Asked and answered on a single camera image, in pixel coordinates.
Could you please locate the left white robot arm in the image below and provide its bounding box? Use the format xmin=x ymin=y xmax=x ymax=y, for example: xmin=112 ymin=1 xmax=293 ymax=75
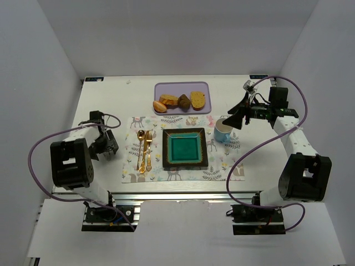
xmin=50 ymin=111 xmax=119 ymax=207

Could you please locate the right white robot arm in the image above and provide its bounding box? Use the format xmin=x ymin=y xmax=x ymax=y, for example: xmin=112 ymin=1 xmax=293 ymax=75
xmin=224 ymin=85 xmax=332 ymax=207

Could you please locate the orange glazed bread roll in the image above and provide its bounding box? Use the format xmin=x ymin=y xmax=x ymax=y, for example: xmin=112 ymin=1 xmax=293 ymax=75
xmin=153 ymin=101 xmax=167 ymax=113

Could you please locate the sliced baguette bread piece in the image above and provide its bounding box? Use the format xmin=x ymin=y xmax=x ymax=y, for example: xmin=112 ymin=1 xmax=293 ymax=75
xmin=159 ymin=94 xmax=179 ymax=107

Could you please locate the light blue mug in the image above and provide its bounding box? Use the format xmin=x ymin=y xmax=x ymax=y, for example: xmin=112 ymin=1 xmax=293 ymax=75
xmin=214 ymin=118 xmax=233 ymax=144

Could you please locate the gold spoon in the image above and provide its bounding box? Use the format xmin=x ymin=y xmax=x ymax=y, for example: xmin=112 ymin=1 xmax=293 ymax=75
xmin=136 ymin=130 xmax=145 ymax=171

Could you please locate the animal print cloth placemat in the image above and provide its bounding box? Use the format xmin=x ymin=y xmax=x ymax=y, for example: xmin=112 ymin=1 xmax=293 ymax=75
xmin=121 ymin=115 xmax=241 ymax=183

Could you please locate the gold fork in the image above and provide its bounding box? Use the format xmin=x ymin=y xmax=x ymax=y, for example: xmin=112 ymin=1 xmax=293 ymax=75
xmin=146 ymin=131 xmax=153 ymax=172

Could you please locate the gold knife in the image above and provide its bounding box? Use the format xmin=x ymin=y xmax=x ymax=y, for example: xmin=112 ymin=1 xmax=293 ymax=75
xmin=139 ymin=130 xmax=150 ymax=173

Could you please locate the dark brown chocolate bun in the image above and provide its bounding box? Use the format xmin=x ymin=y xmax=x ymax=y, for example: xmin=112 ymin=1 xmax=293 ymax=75
xmin=177 ymin=94 xmax=191 ymax=112

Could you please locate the square teal black plate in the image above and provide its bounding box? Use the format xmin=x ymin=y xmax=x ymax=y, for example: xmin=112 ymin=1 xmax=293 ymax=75
xmin=162 ymin=127 xmax=209 ymax=168

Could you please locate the lavender plastic tray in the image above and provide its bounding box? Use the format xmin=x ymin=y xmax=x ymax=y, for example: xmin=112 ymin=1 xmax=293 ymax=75
xmin=154 ymin=81 xmax=212 ymax=115

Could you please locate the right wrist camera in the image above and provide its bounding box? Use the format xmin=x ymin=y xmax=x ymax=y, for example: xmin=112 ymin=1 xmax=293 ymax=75
xmin=242 ymin=80 xmax=257 ymax=95

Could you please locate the aluminium frame rail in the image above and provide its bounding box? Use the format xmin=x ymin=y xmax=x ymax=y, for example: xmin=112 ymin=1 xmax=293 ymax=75
xmin=53 ymin=188 xmax=255 ymax=202

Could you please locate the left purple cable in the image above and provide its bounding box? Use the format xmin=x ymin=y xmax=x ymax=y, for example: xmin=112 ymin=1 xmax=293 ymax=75
xmin=29 ymin=114 xmax=136 ymax=232

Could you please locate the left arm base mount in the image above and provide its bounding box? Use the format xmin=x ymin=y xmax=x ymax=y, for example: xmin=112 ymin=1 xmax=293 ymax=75
xmin=81 ymin=201 xmax=141 ymax=232

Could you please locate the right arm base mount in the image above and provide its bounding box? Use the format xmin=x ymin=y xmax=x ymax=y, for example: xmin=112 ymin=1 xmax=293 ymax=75
xmin=226 ymin=191 xmax=286 ymax=236

